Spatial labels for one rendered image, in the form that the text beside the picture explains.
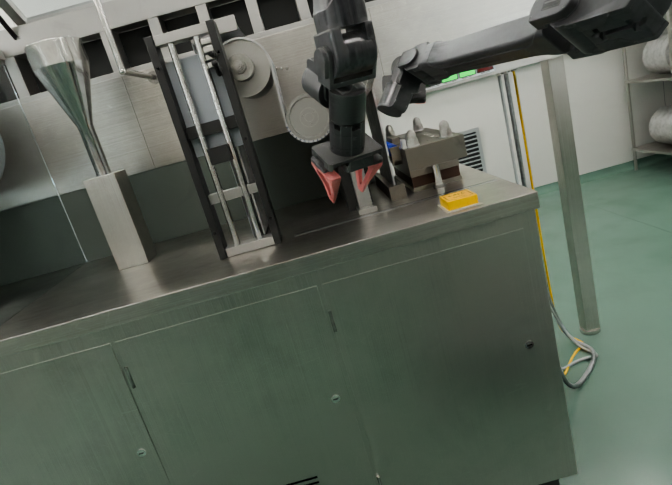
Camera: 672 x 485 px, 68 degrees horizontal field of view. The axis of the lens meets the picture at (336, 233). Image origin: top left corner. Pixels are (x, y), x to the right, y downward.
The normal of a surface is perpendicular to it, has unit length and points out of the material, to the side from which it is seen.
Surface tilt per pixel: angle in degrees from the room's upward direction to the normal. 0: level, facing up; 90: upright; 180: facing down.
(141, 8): 90
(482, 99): 90
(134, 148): 90
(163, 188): 90
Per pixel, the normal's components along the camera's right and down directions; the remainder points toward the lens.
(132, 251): 0.07, 0.25
